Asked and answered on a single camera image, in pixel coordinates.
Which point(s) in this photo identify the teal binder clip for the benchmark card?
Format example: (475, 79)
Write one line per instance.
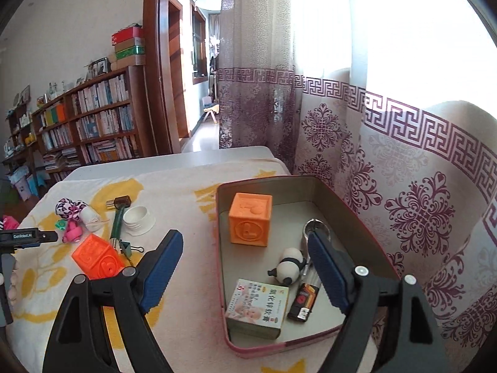
(127, 248)

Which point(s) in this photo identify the pink biscuit tin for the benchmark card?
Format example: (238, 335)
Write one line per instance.
(349, 248)

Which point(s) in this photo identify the leopard print plush pouch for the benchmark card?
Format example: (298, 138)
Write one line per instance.
(70, 208)

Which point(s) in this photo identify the gold black lipstick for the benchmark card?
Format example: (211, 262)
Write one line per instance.
(118, 203)

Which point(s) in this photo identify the pink knotted foam tube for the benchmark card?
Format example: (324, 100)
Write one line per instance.
(73, 232)

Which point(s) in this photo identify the wooden door frame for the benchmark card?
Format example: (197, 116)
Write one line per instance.
(155, 85)

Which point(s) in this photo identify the metal clip with panda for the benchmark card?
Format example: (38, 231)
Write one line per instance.
(289, 268)

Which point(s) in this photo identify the light orange embossed soft cube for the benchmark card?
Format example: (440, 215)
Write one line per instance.
(250, 221)

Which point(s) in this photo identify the dark green cream tube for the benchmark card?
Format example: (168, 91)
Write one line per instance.
(117, 223)

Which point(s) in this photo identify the wooden bookshelf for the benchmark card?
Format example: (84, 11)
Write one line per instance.
(101, 120)

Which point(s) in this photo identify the yellow green medicine box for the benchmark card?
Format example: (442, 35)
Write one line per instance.
(256, 311)

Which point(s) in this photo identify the white bandage roll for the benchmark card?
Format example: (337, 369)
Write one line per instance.
(92, 218)

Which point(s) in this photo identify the red-orange embossed soft cube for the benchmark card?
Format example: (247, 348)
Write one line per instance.
(99, 258)

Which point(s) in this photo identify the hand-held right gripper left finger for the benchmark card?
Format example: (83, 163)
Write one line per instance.
(161, 272)

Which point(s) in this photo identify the purple patterned curtain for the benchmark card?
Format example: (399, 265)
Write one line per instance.
(388, 163)

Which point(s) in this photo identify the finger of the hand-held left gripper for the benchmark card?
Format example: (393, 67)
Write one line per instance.
(48, 236)

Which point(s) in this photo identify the white table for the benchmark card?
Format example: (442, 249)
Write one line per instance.
(174, 159)

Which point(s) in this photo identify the white plastic lid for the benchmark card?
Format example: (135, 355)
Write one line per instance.
(139, 220)

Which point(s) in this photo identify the person's left hand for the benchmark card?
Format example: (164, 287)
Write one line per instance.
(12, 285)

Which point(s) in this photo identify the low wooden shelf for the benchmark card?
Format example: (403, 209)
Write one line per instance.
(17, 140)

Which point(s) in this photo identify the black orange striped lighter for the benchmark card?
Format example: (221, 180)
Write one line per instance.
(305, 303)

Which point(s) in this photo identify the small wooden stool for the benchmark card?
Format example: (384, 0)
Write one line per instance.
(209, 110)

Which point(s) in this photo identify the white yellow printed blanket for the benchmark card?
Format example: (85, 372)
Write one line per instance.
(186, 209)

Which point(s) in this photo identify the stack of cardboard boxes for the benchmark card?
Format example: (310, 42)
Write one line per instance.
(128, 46)

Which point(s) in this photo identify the small green red packet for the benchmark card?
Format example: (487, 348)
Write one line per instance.
(60, 224)

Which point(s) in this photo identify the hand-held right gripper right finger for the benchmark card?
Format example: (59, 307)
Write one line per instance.
(328, 272)

